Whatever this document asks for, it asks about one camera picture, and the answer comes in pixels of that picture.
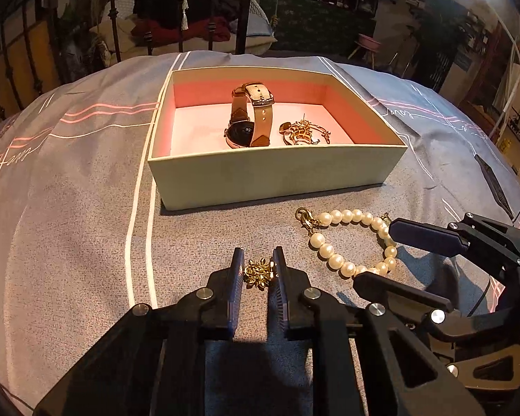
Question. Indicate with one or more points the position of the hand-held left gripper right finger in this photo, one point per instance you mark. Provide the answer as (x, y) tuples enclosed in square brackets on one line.
[(281, 281)]

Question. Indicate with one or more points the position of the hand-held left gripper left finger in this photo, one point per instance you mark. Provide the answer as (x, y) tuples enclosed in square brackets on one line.
[(236, 281)]

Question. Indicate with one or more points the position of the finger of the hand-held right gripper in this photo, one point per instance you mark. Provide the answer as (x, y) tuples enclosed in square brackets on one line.
[(424, 238), (394, 288)]

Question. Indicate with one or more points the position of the gold leaf brooch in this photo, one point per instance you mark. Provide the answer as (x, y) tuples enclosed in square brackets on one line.
[(256, 274)]

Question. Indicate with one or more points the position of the pale green box pink inside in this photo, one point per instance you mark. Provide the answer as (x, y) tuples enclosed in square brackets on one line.
[(277, 160)]

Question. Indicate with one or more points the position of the dark flat strip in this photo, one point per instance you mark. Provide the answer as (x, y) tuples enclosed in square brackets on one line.
[(496, 186)]

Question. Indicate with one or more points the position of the tall green plant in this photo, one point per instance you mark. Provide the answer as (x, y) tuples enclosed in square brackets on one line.
[(442, 39)]

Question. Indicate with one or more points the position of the pink stool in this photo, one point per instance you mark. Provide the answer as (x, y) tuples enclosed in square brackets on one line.
[(366, 43)]

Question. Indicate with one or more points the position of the white desk lamp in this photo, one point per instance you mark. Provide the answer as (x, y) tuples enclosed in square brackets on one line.
[(513, 52)]

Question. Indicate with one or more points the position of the dark green patterned counter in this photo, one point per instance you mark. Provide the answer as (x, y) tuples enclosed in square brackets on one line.
[(320, 21)]

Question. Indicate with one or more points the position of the red clothes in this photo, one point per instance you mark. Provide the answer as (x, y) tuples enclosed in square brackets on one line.
[(186, 30)]

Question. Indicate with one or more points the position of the pile of clothes and pillow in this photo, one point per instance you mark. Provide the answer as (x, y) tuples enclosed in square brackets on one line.
[(121, 30)]

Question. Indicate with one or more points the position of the black clothes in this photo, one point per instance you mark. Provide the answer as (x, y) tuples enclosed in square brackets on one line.
[(177, 2)]

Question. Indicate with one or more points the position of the black metal bed frame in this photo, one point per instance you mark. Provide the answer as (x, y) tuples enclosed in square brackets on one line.
[(112, 21)]

